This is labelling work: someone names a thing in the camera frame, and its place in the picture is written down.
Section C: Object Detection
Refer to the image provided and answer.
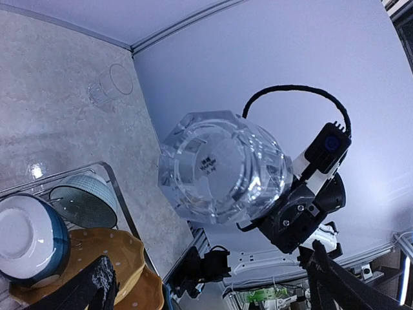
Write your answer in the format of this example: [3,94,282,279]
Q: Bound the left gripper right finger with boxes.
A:
[306,240,407,309]

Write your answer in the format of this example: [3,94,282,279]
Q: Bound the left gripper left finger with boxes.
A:
[30,255,116,309]

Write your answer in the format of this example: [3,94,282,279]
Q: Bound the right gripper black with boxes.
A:
[237,182,323,254]

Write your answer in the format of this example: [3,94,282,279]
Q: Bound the faceted clear glass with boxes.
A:
[158,110,293,225]

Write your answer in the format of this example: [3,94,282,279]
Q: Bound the tall clear glass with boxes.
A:
[86,63,134,105]

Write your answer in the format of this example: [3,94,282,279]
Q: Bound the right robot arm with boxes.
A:
[237,173,346,254]

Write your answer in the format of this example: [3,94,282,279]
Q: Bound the upper yellow oval dish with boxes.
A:
[8,228,164,309]

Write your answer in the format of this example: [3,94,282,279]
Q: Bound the white blue-rimmed bowl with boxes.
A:
[1,193,71,289]

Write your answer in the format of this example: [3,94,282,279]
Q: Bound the pale green checked bowl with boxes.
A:
[48,174,117,229]

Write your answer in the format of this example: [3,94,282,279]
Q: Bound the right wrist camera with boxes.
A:
[292,121,352,194]

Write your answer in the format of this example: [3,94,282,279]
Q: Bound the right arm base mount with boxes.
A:
[167,245,231,299]

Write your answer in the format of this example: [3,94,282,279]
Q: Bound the wire dish rack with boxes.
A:
[1,162,169,309]

